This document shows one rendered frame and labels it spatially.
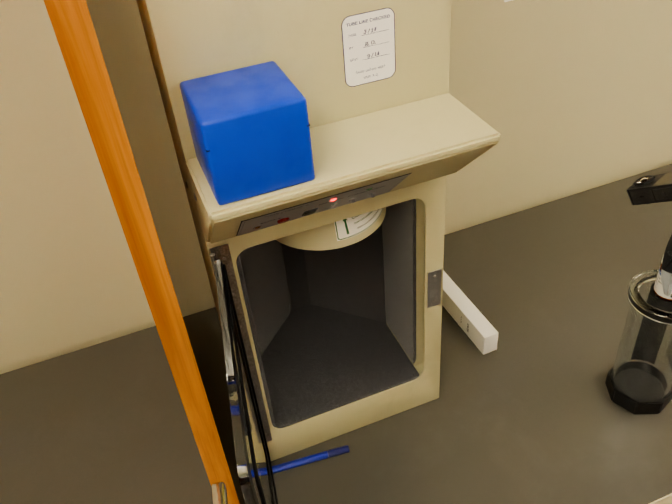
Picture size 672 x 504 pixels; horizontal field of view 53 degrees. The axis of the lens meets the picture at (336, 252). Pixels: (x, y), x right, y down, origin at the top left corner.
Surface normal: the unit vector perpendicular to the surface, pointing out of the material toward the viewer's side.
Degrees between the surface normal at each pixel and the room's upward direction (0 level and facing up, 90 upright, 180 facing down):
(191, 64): 90
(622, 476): 0
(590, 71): 90
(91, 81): 90
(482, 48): 90
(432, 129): 0
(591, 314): 0
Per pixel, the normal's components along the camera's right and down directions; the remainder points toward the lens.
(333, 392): -0.07, -0.78
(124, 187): 0.37, 0.56
